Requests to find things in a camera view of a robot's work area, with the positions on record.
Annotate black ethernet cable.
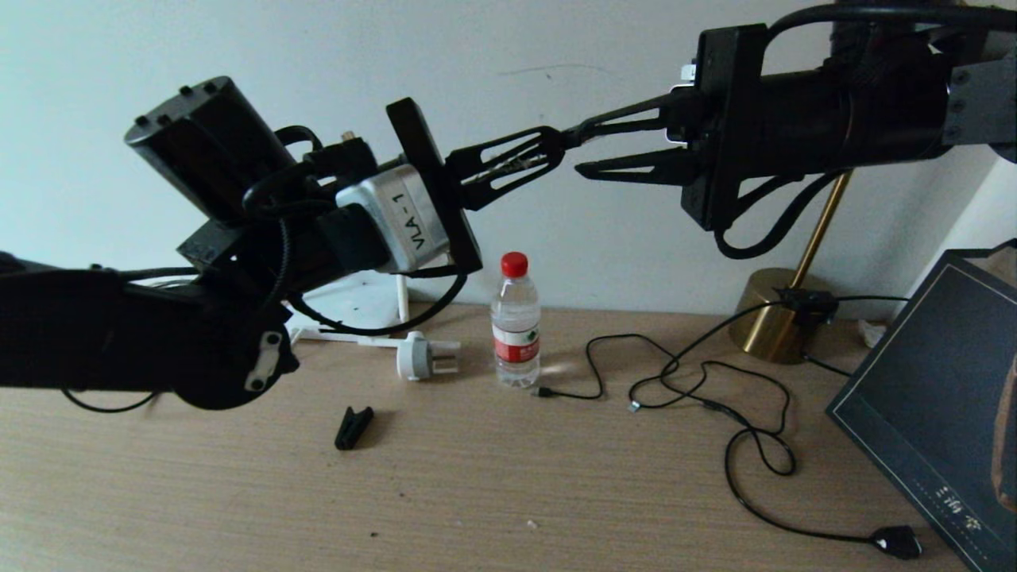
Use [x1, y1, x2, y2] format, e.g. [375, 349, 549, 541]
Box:
[62, 388, 160, 414]

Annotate white wifi router with antennas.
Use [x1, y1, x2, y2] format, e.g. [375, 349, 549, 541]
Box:
[286, 270, 414, 350]

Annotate white round plug adapter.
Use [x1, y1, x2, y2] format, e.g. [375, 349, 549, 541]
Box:
[397, 331, 463, 383]

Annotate clear water bottle red cap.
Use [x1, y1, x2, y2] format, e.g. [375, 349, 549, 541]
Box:
[490, 252, 543, 389]

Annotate brass desk lamp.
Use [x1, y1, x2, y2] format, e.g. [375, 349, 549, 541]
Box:
[729, 171, 853, 366]

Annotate black block on lamp base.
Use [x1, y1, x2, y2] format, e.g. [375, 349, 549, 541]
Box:
[775, 288, 838, 327]

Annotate small black plastic clip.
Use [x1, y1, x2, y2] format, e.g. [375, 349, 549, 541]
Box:
[334, 406, 377, 450]

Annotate dark teal paper bag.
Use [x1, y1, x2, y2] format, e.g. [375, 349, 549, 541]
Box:
[826, 241, 1017, 572]

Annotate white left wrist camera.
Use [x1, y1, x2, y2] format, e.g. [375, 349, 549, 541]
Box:
[335, 164, 455, 275]

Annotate black left camera cable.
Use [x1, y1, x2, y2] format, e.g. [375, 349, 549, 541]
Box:
[242, 126, 470, 336]

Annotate black camera cable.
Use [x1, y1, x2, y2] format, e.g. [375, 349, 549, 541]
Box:
[715, 2, 1017, 261]
[242, 126, 470, 336]

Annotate black right camera cable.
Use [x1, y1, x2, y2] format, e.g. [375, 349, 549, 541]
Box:
[715, 2, 1017, 261]

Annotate black USB charging cable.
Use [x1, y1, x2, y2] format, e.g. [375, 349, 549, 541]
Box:
[534, 300, 783, 402]

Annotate black lamp power cord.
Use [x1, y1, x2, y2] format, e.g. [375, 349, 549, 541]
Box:
[799, 296, 908, 378]

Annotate tan bag handle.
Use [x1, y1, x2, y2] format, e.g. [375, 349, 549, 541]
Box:
[989, 350, 1017, 513]

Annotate black usb cables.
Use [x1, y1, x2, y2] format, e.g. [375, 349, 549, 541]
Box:
[627, 361, 924, 560]

